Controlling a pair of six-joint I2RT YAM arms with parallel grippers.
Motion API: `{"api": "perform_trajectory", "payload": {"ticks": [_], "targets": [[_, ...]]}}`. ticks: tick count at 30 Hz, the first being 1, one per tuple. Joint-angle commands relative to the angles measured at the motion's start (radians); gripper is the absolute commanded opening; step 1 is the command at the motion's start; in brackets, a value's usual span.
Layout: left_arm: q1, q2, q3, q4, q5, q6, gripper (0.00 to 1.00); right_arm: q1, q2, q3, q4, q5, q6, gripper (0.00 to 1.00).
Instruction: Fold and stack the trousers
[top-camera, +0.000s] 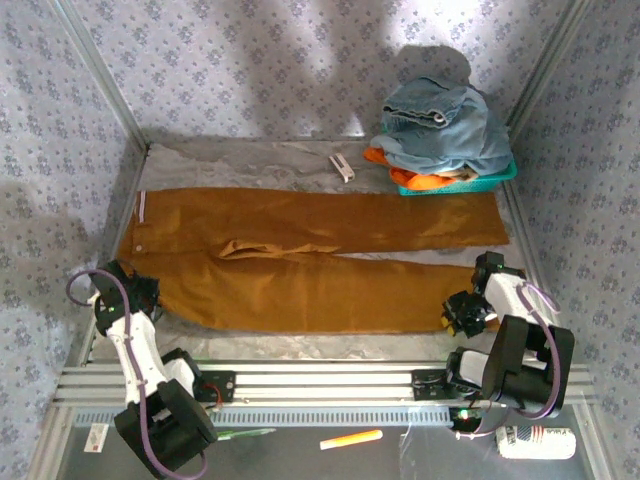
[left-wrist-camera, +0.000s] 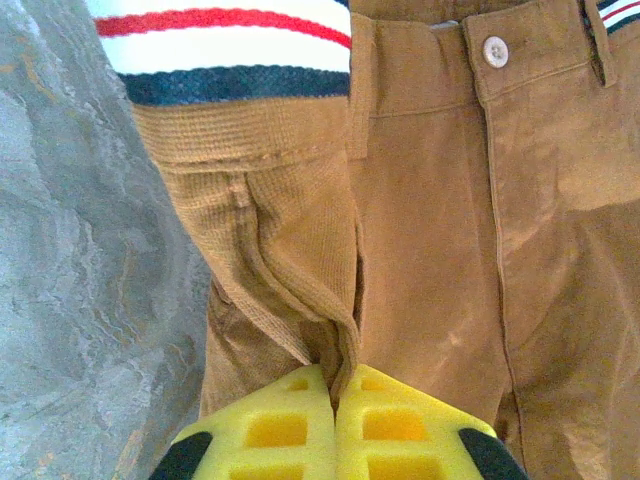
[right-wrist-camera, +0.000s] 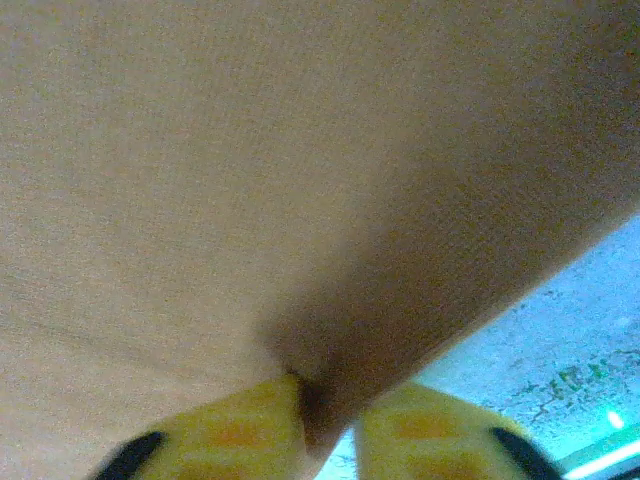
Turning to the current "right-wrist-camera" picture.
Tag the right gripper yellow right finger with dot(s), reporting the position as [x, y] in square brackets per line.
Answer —
[430, 435]

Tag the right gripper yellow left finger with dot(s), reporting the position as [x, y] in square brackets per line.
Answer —
[240, 435]

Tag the brown trousers with striped waistband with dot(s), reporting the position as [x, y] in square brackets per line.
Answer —
[250, 175]

